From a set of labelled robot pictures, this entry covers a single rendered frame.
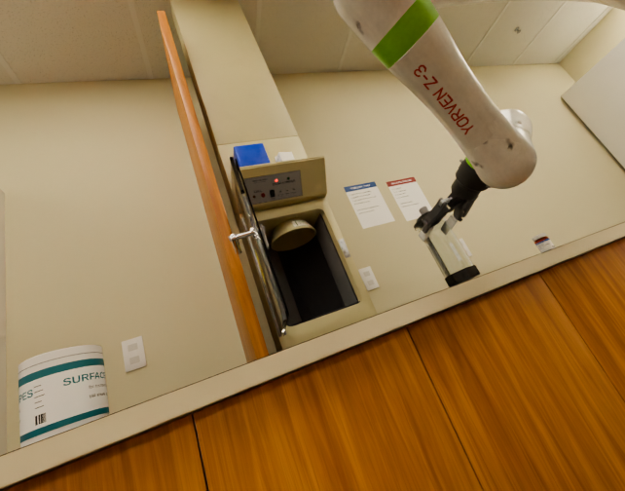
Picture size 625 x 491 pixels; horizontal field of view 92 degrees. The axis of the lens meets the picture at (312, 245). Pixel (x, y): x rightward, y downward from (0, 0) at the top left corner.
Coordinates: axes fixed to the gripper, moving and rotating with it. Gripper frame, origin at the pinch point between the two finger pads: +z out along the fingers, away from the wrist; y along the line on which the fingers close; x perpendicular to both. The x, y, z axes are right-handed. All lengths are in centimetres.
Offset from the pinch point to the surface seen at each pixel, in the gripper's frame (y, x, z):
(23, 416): 106, 15, -1
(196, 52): 54, -109, -12
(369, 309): 27.2, 11.7, 16.5
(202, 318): 77, -21, 53
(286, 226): 42.3, -24.1, 11.1
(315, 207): 30.4, -26.9, 7.4
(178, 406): 81, 25, -11
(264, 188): 48, -32, 0
